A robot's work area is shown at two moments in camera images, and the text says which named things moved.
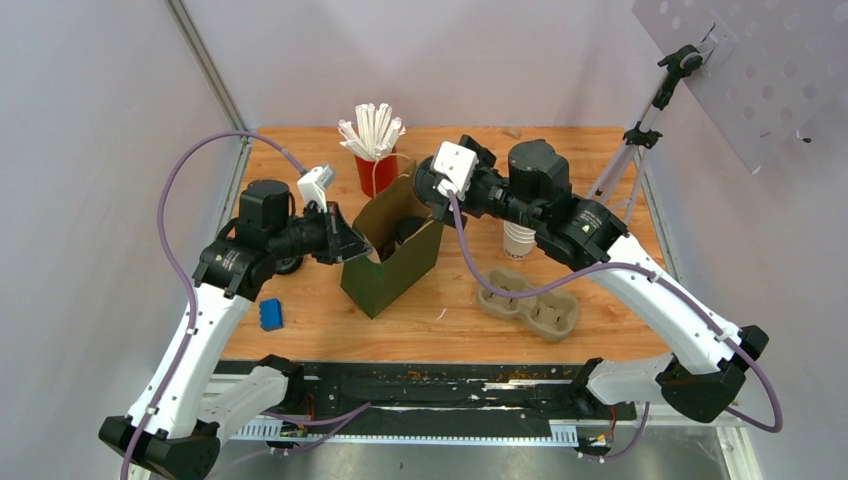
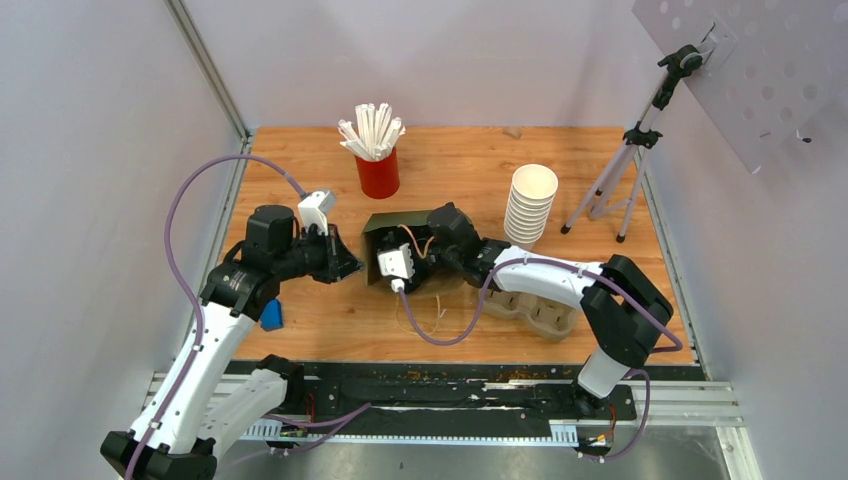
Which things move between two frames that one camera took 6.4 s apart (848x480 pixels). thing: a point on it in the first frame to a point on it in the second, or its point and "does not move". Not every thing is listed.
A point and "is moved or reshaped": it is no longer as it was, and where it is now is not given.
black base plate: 502,392 does not move
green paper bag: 379,279 is moved or reshaped
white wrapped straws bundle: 374,134 does not move
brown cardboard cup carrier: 552,314 does not move
